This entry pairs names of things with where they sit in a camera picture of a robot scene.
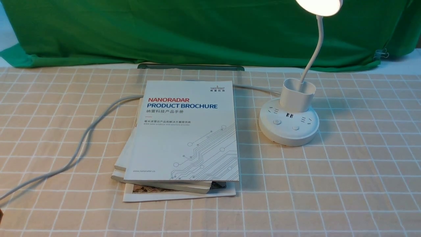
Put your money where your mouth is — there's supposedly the white desk lamp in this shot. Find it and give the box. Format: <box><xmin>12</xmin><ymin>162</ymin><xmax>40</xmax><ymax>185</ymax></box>
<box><xmin>259</xmin><ymin>0</ymin><xmax>343</xmax><ymax>147</ymax></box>

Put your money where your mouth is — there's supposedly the white Nanoradar product brochure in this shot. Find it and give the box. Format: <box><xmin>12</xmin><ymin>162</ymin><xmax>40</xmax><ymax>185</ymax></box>
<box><xmin>124</xmin><ymin>80</ymin><xmax>239</xmax><ymax>182</ymax></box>

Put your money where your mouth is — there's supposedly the dark grey flat bar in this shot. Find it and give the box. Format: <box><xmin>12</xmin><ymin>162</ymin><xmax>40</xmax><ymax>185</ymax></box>
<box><xmin>137</xmin><ymin>63</ymin><xmax>245</xmax><ymax>71</ymax></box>

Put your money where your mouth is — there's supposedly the white middle book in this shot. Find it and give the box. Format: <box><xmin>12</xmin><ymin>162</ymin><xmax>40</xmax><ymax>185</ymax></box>
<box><xmin>111</xmin><ymin>98</ymin><xmax>212</xmax><ymax>194</ymax></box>

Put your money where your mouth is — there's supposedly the green backdrop cloth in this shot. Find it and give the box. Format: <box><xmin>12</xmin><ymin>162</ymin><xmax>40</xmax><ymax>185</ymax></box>
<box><xmin>1</xmin><ymin>0</ymin><xmax>420</xmax><ymax>72</ymax></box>

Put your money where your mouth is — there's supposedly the bottom magazine with photo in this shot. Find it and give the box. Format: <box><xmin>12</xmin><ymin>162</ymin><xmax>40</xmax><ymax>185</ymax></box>
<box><xmin>122</xmin><ymin>183</ymin><xmax>236</xmax><ymax>203</ymax></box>

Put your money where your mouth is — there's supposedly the orange checkered tablecloth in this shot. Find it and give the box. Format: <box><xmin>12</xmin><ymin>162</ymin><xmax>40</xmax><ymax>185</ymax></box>
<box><xmin>0</xmin><ymin>67</ymin><xmax>421</xmax><ymax>237</ymax></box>

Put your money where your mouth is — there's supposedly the metal binder clip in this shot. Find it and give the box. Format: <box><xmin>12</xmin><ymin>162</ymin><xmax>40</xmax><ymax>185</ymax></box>
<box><xmin>373</xmin><ymin>48</ymin><xmax>389</xmax><ymax>60</ymax></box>

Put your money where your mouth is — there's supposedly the grey power cable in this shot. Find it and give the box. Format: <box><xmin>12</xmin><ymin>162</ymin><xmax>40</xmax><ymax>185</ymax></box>
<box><xmin>0</xmin><ymin>84</ymin><xmax>283</xmax><ymax>202</ymax></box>

